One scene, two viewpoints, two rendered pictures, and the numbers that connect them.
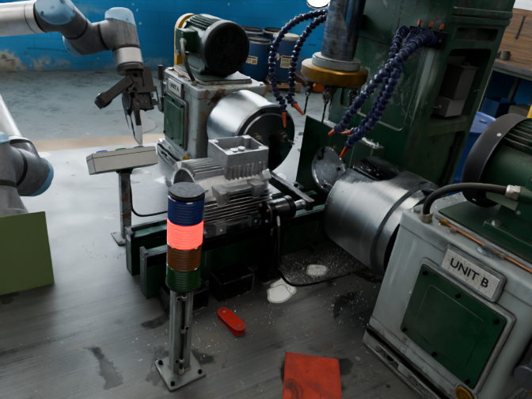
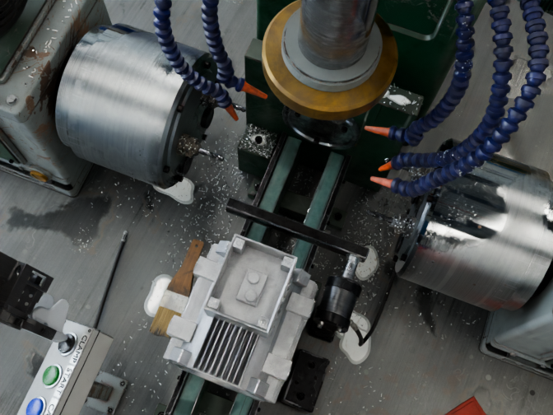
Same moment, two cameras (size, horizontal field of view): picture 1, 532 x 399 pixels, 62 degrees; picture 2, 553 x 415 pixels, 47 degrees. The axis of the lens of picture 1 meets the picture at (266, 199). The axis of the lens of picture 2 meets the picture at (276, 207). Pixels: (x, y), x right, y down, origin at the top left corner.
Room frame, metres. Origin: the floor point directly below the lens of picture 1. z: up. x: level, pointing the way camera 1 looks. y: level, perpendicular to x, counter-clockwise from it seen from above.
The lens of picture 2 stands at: (0.87, 0.19, 2.06)
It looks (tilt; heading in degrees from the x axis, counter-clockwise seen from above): 70 degrees down; 324
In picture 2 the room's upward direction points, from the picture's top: 6 degrees clockwise
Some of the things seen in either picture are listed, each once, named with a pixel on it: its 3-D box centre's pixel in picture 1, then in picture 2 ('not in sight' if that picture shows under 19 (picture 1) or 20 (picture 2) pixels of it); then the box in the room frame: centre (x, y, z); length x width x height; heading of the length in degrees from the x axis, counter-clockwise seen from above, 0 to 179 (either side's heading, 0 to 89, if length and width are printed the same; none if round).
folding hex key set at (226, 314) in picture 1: (231, 321); not in sight; (0.78, 0.04, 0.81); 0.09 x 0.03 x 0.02; 46
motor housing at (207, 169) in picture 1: (221, 192); (242, 322); (1.02, 0.12, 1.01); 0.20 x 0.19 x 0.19; 128
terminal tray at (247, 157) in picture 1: (237, 157); (251, 287); (1.05, 0.09, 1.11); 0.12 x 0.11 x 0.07; 128
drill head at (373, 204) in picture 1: (393, 222); (489, 231); (0.94, -0.31, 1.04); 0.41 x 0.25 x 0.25; 39
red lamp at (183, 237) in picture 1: (185, 229); not in sight; (0.63, 0.13, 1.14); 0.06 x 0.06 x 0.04
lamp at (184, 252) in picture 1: (184, 250); not in sight; (0.63, 0.13, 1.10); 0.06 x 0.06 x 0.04
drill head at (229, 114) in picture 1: (242, 127); (117, 96); (1.48, 0.11, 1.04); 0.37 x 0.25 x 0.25; 39
